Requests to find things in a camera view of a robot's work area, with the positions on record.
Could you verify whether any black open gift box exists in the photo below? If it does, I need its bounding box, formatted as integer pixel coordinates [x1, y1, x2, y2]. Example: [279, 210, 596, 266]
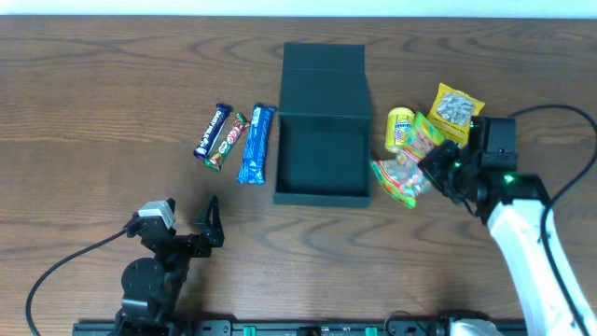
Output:
[273, 42, 372, 208]

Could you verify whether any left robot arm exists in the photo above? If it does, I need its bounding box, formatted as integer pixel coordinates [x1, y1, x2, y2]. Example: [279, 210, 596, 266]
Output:
[113, 196, 225, 335]

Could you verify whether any blue Oreo cookie pack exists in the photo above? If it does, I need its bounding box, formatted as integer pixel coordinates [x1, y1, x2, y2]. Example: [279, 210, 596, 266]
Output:
[237, 104, 277, 185]

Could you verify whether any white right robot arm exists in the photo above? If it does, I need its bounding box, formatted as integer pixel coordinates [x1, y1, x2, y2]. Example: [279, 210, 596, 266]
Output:
[419, 140, 596, 335]

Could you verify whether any green Haribo gummy bag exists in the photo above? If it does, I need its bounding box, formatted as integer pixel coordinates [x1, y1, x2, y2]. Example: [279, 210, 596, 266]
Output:
[370, 112, 445, 209]

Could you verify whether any dark blue chocolate bar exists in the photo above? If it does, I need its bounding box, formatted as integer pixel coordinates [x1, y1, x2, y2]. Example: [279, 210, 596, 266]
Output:
[193, 104, 232, 160]

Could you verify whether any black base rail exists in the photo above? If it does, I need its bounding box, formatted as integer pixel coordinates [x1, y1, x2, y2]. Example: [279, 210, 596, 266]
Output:
[72, 316, 528, 336]

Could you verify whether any green red chocolate bar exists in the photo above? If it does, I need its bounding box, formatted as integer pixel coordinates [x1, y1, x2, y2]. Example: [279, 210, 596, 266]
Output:
[205, 113, 250, 172]

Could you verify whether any yellow snack bag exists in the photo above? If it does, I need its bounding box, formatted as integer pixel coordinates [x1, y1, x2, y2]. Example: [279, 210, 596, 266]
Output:
[427, 83, 485, 148]

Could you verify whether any yellow mentos gum can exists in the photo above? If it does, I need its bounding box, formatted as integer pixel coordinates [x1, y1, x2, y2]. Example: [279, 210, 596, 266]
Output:
[385, 107, 415, 153]

